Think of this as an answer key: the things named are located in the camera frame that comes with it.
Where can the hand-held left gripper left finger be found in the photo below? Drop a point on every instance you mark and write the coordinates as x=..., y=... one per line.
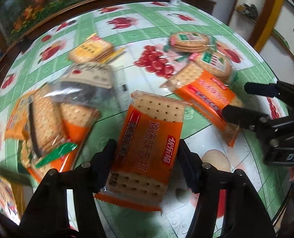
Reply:
x=107, y=160

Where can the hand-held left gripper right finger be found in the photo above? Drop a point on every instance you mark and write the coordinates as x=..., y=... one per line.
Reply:
x=186, y=160

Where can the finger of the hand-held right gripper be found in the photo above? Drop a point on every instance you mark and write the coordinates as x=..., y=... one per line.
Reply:
x=261, y=89
x=241, y=116

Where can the orange square cracker packet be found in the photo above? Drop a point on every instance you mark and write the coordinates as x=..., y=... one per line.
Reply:
x=80, y=126
x=142, y=141
x=204, y=94

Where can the round cracker packet green label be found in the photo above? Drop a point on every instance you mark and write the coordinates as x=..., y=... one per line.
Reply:
x=212, y=63
x=189, y=41

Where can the yellow biscuit packet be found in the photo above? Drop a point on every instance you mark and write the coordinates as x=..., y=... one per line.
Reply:
x=15, y=121

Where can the yellow cardboard box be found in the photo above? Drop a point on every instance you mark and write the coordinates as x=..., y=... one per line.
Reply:
x=3, y=193

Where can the clear sandwich cracker packet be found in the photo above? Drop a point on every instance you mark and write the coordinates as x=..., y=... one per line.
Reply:
x=45, y=121

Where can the dark green cracker packet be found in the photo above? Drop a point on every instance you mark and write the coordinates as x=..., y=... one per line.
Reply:
x=25, y=155

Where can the beige and grey snack packet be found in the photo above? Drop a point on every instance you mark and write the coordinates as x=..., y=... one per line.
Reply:
x=92, y=74

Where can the dark wooden cabinet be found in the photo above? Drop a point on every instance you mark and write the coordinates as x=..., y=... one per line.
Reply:
x=201, y=5

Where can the yellow square cracker packet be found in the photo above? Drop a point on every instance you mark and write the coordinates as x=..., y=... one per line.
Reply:
x=92, y=49

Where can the fruit print tablecloth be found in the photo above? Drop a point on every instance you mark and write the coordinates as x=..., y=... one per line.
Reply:
x=137, y=29

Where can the wooden wall shelf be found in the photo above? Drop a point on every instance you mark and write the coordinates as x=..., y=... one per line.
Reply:
x=268, y=17

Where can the flower wall mural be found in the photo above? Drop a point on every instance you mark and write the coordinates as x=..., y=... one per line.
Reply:
x=38, y=0

